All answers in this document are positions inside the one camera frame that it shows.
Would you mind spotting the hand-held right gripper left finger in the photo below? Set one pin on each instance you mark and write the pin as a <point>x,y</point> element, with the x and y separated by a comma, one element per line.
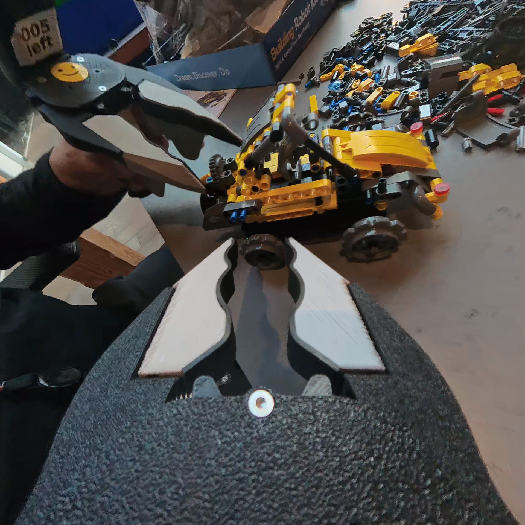
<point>192,324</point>

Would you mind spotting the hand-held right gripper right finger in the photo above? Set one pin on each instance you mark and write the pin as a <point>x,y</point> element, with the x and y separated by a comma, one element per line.
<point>332,324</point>

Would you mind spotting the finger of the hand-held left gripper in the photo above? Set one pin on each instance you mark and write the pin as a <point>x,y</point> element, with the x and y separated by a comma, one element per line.
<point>180,110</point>
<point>135,147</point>

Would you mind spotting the yellow toy block vehicle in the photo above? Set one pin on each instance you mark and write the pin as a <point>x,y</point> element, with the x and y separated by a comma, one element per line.
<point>328,184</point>

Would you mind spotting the person's left forearm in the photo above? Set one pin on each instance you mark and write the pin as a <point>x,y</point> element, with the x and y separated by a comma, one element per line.
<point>41,213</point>

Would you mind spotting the grey desk with wooden edge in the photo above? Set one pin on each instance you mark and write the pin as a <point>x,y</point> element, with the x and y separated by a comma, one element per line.
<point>451,287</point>

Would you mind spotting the person's left hand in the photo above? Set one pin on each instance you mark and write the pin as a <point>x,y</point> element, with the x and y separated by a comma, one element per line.
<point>90,168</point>

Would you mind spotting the instruction booklet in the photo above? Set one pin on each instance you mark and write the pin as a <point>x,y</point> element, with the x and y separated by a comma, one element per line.
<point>213,100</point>

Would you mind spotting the blue cardboard box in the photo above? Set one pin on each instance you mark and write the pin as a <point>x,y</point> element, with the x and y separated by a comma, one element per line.
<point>229,69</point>

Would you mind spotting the blue and green storage bins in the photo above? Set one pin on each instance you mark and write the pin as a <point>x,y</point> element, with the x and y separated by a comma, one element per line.
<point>98,20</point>

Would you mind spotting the clear plastic bags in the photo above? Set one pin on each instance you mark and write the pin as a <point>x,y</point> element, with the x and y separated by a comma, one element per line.
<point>213,28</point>

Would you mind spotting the short yellow brick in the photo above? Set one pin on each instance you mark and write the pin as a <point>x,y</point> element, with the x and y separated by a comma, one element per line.
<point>313,106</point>

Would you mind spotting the person's torso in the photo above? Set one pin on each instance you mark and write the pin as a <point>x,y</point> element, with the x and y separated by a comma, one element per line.
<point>41,336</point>

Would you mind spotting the pile of small dark pieces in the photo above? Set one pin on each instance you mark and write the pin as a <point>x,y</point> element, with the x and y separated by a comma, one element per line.
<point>389,69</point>

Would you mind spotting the group of yellow beams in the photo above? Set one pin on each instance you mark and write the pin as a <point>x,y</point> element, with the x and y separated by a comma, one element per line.
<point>492,76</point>

